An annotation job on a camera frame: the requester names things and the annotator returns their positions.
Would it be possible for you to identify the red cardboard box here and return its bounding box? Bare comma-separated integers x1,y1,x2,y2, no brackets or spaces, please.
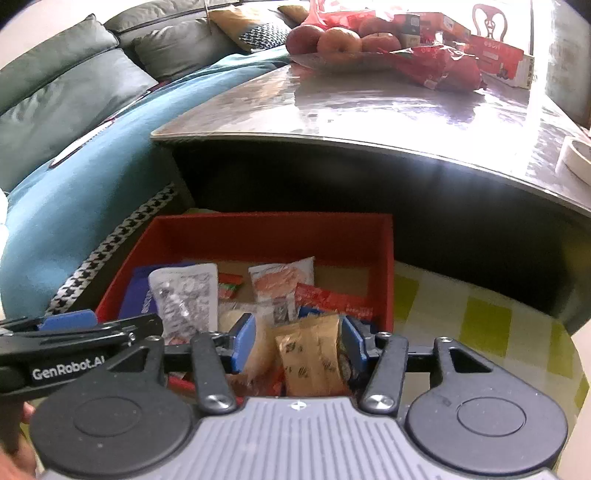
95,212,396,335

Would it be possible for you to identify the red snack bag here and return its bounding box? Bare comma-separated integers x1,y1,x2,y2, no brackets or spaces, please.
392,44,489,93

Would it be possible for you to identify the red apple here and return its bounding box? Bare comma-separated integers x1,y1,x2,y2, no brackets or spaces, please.
318,28,363,57
358,16,394,38
285,24,327,56
360,31,402,54

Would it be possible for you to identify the green white checked tablecloth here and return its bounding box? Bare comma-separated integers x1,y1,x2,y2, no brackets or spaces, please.
392,261,583,467

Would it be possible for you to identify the clear bread roll packet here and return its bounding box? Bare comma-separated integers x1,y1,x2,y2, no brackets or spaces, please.
217,307,279,398

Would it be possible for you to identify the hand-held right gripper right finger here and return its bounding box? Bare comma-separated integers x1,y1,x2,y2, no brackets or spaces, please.
339,315,546,414

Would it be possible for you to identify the green white wafer packet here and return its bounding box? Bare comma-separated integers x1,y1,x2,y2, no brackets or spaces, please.
148,263,220,344

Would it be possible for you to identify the white tape roll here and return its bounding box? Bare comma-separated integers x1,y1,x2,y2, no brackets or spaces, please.
554,137,591,185

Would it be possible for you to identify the red white carton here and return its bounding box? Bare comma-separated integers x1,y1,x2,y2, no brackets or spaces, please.
466,34,537,89

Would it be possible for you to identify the red candy packet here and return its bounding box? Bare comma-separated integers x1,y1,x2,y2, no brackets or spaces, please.
294,282,376,324

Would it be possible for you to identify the red plastic bag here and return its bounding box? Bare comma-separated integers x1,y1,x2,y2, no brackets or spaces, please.
307,0,370,29

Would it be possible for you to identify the white sausage snack packet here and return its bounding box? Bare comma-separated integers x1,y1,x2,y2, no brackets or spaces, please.
248,257,315,324

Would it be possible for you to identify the yellow houndstooth cushion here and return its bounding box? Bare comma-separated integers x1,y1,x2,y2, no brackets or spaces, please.
208,7,293,52

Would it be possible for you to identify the dark blue snack packet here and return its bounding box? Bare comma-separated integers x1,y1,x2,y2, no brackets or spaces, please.
117,267,160,320

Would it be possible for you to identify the blue cushion houndstooth trim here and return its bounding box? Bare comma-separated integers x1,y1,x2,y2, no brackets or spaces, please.
0,44,296,320

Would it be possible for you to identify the dark coffee table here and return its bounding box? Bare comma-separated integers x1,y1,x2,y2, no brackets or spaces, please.
150,60,591,337

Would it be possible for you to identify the brown snack packet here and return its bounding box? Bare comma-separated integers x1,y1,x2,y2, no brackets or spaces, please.
274,314,354,398

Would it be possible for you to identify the wooden chair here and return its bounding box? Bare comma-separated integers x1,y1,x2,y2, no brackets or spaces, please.
471,4,512,41

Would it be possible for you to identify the glass fruit plate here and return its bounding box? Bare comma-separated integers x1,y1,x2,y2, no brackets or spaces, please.
288,48,403,73

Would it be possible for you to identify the person's left hand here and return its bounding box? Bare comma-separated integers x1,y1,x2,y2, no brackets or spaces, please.
0,401,40,480

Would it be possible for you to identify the grey green sofa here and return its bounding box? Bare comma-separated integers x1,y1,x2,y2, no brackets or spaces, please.
0,0,296,195

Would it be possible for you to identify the red green snack packet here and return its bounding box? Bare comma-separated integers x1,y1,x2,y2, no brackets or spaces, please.
218,272,244,301

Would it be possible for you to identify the dark red carton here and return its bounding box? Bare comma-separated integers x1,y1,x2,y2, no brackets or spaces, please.
406,11,472,45

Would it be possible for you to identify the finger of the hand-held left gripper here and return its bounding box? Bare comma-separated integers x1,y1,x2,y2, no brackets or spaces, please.
0,310,99,334
0,314,165,355

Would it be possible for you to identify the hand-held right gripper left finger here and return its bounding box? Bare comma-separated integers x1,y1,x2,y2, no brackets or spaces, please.
69,313,257,414

